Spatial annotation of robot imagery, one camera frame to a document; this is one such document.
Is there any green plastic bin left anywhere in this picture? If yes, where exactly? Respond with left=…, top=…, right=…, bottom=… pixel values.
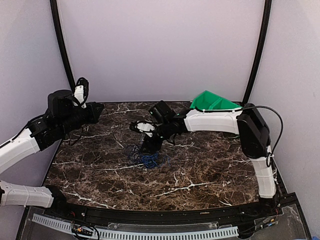
left=190, top=90, right=222, bottom=110

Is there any blue cable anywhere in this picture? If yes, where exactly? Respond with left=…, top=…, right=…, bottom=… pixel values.
left=123, top=144, right=172, bottom=170

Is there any green plastic bin middle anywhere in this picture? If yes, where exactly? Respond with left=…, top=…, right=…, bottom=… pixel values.
left=210, top=98, right=241, bottom=110

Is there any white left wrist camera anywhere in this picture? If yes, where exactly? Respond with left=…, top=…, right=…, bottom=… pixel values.
left=73, top=77, right=89, bottom=109

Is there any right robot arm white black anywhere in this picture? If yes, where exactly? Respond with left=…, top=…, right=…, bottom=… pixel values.
left=130, top=101, right=277, bottom=217

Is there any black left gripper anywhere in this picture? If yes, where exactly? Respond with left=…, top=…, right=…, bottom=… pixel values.
left=58, top=101, right=104, bottom=136

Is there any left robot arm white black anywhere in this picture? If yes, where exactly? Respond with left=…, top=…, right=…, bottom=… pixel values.
left=0, top=86, right=104, bottom=218

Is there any black frame post right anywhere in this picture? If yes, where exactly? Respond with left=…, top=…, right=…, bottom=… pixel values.
left=241, top=0, right=272, bottom=105

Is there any black front rail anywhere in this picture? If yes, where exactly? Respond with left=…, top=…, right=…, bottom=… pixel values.
left=44, top=202, right=283, bottom=226

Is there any black frame post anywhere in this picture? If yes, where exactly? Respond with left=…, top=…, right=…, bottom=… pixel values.
left=49, top=0, right=76, bottom=92
left=241, top=0, right=272, bottom=105

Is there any green plastic bin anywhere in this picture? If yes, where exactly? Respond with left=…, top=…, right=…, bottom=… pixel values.
left=210, top=98, right=241, bottom=110
left=190, top=90, right=222, bottom=110

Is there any black frame post left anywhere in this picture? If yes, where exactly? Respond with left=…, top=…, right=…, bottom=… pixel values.
left=49, top=0, right=76, bottom=92

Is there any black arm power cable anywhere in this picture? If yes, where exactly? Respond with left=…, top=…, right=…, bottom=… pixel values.
left=239, top=104, right=285, bottom=168

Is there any white slotted cable duct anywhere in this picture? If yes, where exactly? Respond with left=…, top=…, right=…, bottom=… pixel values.
left=31, top=213, right=239, bottom=240

